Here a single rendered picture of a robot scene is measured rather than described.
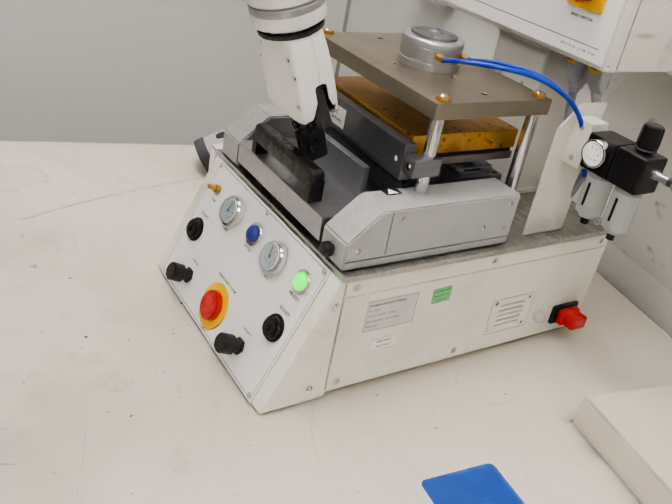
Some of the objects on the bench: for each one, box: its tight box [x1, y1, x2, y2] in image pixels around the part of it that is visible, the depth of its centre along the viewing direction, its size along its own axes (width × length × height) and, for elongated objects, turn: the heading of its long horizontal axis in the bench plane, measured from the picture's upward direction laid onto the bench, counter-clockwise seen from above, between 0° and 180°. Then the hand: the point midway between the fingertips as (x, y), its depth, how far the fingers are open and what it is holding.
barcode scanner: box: [194, 130, 225, 173], centre depth 141 cm, size 20×8×8 cm, turn 94°
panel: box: [161, 160, 332, 404], centre depth 93 cm, size 2×30×19 cm, turn 15°
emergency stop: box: [200, 290, 223, 321], centre depth 95 cm, size 2×4×4 cm, turn 15°
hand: (311, 142), depth 90 cm, fingers closed
